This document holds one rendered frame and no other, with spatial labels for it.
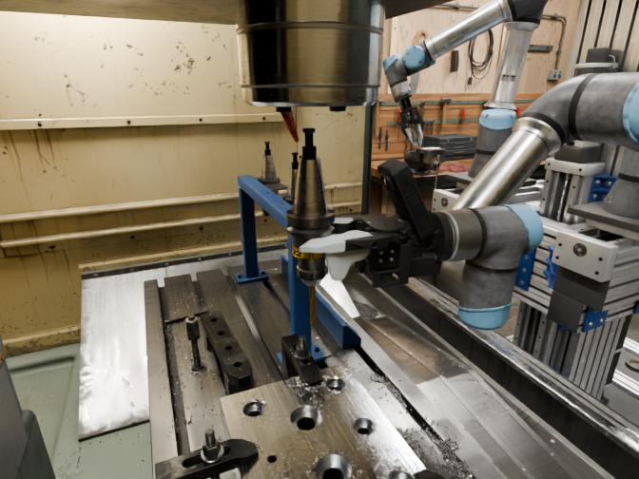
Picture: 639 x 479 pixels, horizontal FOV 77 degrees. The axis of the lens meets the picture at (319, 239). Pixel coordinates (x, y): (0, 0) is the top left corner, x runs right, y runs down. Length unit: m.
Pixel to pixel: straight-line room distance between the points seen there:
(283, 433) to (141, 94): 1.12
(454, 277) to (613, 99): 0.38
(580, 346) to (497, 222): 1.14
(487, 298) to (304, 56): 0.43
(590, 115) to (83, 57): 1.29
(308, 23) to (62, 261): 1.31
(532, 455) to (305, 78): 0.92
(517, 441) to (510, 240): 0.59
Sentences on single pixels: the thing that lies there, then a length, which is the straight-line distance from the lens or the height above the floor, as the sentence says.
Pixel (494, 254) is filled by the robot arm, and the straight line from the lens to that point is 0.63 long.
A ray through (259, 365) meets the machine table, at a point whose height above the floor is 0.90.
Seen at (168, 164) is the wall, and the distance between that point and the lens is 1.48.
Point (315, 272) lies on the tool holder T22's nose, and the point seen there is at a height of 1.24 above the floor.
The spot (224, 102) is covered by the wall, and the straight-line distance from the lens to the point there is 1.48.
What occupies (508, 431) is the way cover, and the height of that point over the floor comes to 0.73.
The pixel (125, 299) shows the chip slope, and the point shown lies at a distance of 1.50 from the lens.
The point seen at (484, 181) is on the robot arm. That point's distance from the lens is 0.79.
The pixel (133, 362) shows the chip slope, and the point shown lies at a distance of 1.36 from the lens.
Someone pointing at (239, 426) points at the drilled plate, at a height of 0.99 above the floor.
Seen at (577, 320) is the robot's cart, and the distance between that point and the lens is 1.28.
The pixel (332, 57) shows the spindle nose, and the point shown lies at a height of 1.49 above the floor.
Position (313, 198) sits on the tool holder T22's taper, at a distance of 0.49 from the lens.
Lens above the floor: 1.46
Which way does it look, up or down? 21 degrees down
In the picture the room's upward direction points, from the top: straight up
